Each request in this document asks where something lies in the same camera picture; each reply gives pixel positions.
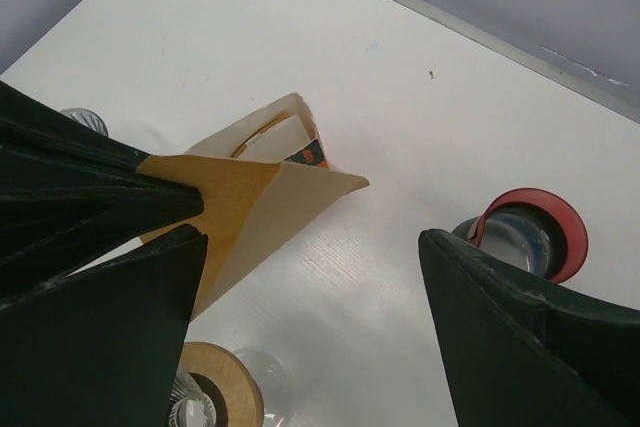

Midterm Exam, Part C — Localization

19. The grey swirled glass dripper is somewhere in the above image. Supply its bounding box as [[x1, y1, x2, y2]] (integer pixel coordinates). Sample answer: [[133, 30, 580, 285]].
[[60, 108, 109, 137]]

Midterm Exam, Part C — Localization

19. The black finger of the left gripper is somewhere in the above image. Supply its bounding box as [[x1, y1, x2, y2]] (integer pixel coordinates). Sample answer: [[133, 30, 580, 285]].
[[1, 174, 204, 297], [1, 83, 150, 197]]

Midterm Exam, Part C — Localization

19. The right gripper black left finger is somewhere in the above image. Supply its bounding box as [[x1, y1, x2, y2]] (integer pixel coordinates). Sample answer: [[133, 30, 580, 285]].
[[1, 224, 208, 426]]

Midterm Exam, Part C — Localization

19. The orange coffee filter box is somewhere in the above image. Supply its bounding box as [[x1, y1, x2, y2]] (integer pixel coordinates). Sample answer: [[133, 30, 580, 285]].
[[186, 93, 329, 168]]

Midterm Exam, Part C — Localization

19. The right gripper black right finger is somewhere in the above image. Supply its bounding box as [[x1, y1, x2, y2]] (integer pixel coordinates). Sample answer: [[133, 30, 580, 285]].
[[418, 229, 639, 426]]

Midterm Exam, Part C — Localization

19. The clear ribbed glass dripper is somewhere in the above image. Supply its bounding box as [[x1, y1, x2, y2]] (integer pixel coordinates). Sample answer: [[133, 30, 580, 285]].
[[167, 367, 216, 427]]

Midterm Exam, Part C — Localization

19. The clear glass carafe wooden collar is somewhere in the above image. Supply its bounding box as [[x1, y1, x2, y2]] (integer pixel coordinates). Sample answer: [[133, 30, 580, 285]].
[[234, 347, 294, 427]]

